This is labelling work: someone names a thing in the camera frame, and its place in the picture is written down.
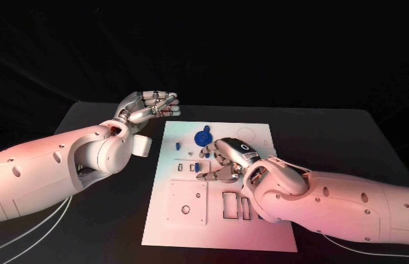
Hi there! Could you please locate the white cable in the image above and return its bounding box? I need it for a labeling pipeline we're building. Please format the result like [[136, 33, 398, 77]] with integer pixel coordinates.
[[0, 196, 71, 250], [321, 233, 409, 258], [0, 198, 74, 264]]

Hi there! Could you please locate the blue gear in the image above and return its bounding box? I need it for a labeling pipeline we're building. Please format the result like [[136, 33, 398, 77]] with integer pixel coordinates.
[[194, 125, 213, 147]]

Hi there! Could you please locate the white task board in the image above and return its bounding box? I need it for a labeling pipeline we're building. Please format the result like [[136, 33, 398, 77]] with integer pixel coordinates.
[[141, 120, 298, 253]]

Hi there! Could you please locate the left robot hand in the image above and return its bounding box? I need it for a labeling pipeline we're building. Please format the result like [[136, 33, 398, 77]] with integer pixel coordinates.
[[113, 90, 182, 135]]

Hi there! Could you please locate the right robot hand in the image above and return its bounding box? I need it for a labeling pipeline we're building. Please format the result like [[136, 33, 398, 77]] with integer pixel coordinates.
[[195, 137, 261, 184]]

